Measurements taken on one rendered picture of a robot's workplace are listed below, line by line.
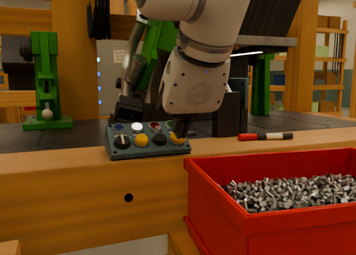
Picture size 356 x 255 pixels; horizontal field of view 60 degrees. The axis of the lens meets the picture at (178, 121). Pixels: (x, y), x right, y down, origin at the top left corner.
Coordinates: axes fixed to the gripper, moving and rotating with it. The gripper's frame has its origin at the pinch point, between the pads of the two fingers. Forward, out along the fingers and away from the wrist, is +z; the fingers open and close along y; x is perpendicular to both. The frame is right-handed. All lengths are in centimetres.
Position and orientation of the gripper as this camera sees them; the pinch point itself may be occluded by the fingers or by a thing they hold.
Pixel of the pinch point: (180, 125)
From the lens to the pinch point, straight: 56.3
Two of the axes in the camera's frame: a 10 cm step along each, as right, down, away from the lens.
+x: -2.8, -6.8, 6.8
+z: -2.0, 7.3, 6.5
